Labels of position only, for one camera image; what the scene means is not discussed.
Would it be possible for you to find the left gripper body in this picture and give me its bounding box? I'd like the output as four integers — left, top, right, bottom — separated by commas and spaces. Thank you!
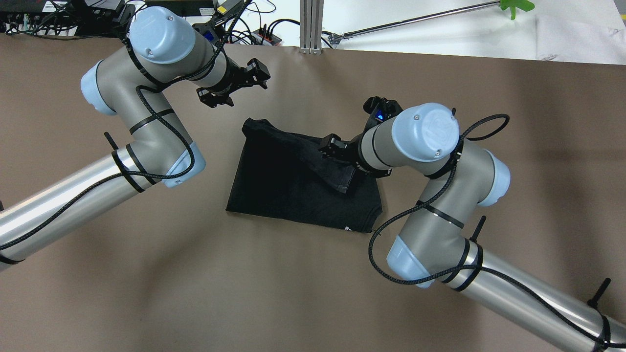
197, 66, 254, 109

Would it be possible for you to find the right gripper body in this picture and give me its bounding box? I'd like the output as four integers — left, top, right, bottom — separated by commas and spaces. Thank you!
338, 139, 392, 177

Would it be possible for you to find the black graphic t-shirt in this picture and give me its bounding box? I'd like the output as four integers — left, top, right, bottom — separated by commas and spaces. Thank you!
226, 118, 382, 233

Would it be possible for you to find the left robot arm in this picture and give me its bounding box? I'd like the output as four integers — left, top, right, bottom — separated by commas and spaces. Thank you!
1, 6, 270, 270

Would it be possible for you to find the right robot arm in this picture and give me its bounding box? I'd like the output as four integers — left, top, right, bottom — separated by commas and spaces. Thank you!
319, 96, 625, 352

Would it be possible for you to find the red black usb hub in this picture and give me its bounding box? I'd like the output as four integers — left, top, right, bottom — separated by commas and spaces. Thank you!
252, 27, 283, 46

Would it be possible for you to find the black power adapter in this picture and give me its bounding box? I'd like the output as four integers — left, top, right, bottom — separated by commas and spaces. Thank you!
212, 0, 245, 22

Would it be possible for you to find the metal rod with green clip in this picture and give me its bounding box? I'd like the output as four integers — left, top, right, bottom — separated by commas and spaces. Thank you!
326, 0, 535, 46

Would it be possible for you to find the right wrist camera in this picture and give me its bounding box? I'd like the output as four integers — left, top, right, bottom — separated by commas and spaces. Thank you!
363, 96, 404, 133

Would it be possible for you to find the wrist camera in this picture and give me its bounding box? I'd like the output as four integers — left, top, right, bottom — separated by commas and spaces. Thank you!
192, 20, 229, 46
363, 96, 404, 133

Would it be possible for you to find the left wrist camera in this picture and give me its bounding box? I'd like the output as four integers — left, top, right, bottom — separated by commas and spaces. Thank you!
192, 20, 229, 46

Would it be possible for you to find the aluminium frame post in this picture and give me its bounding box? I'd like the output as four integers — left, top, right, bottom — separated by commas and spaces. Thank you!
299, 0, 324, 55

